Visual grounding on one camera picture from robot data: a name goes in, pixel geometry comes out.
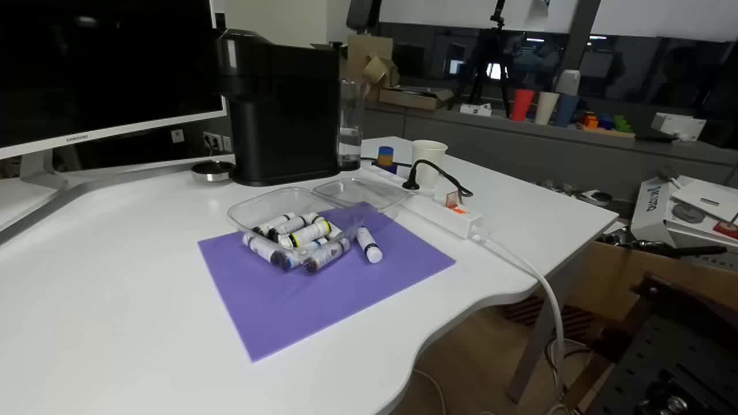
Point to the black camera tripod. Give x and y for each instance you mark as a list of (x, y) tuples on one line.
[(485, 54)]

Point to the white tube with yellow label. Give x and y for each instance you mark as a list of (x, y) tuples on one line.
[(311, 230)]

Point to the white printed carton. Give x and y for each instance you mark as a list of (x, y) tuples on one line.
[(680, 210)]

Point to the green toy block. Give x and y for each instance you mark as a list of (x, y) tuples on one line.
[(620, 122)]

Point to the red cup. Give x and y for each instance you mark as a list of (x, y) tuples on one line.
[(522, 104)]

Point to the flat cardboard box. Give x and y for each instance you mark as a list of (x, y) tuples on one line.
[(415, 97)]

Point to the black coffee machine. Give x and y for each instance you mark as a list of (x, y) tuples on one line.
[(279, 115)]

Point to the orange toy block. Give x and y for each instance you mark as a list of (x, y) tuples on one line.
[(588, 121)]

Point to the white rectangular box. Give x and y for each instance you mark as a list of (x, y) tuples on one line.
[(678, 125)]

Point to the black round dish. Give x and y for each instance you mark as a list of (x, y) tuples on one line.
[(212, 168)]

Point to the white power strip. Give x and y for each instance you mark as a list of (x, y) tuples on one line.
[(430, 207)]

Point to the open cardboard box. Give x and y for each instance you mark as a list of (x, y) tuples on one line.
[(369, 59)]

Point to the white framed computer monitor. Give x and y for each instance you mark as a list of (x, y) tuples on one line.
[(92, 70)]

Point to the brown wooden board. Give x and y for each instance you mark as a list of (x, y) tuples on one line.
[(613, 276)]

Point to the white monitor stand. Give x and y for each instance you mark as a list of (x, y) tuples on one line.
[(38, 172)]

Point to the clear plastic container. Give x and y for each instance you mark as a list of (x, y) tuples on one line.
[(256, 206)]

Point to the clear water tank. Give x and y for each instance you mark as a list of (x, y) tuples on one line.
[(352, 122)]

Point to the black metal rack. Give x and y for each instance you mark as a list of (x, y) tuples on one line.
[(677, 352)]

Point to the purple mat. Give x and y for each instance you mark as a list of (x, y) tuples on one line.
[(307, 300)]

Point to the white paper cup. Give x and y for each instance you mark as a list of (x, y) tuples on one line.
[(430, 153)]

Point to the blue cup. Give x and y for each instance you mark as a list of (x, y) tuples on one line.
[(565, 110)]

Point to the grey partition shelf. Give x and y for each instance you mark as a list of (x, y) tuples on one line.
[(555, 153)]

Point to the beige cup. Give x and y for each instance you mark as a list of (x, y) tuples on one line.
[(545, 106)]

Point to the white cylinder container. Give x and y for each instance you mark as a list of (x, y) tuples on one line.
[(569, 81)]

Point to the white wall socket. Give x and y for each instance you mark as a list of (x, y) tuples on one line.
[(215, 141)]

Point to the white tube with blue cap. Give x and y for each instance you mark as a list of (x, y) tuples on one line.
[(286, 259)]

